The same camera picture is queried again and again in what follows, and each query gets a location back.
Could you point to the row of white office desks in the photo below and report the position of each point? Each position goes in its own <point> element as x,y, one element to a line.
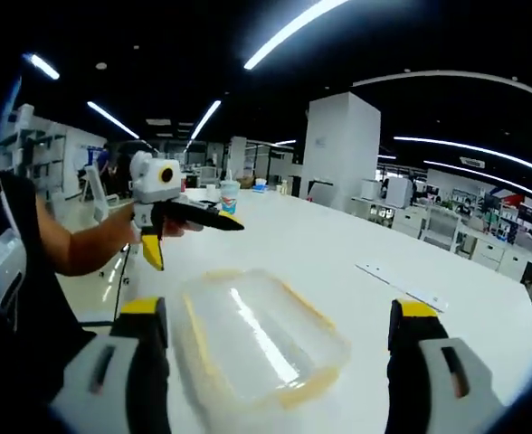
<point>492,255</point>

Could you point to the blue tissue box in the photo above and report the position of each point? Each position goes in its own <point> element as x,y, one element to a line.
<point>259,185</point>

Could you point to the white chest-worn device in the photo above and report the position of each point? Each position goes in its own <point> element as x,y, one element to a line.
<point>3,271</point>

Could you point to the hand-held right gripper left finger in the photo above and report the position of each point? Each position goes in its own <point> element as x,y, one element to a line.
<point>126,375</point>

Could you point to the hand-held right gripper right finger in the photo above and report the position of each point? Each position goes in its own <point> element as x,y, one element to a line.
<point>429,380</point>

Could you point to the white cabinet appliance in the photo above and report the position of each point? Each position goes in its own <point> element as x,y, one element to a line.
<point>399,192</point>

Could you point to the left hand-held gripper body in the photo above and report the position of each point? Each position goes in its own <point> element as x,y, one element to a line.
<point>148,181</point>

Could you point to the white mesh office chair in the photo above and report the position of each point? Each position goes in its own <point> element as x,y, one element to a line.
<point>440,228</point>

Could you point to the white storage shelving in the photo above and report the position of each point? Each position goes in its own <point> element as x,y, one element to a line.
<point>31,158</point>

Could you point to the thin metal strip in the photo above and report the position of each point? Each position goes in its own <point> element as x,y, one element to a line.
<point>429,300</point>

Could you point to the person's dark shirt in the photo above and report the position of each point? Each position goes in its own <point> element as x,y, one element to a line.
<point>26,343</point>

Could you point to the clear plastic storage box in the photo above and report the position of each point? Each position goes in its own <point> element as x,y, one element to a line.
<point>257,343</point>

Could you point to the white square pillar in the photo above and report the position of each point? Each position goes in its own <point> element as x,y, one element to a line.
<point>343,149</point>

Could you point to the long ceiling light strip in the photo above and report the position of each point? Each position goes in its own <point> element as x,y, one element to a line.
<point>288,34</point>

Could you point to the person's left hand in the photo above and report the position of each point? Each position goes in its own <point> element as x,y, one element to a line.
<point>126,228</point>

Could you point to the plastic drink cup with straw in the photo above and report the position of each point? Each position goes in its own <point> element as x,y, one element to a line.
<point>230,199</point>

